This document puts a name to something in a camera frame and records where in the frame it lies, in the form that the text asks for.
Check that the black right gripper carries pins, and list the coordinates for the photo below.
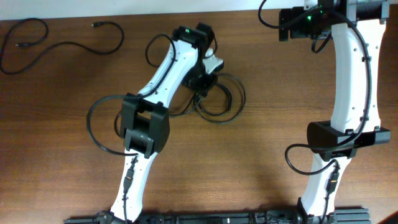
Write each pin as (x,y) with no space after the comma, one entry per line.
(286,15)

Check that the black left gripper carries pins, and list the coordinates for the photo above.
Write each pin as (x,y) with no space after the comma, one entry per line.
(204,88)

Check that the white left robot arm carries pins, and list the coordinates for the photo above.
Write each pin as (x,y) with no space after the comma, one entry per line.
(145,125)

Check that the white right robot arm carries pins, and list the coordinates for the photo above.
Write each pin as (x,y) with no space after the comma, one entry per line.
(356,28)

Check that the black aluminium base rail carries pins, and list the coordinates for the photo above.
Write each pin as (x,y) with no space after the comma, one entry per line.
(233,216)

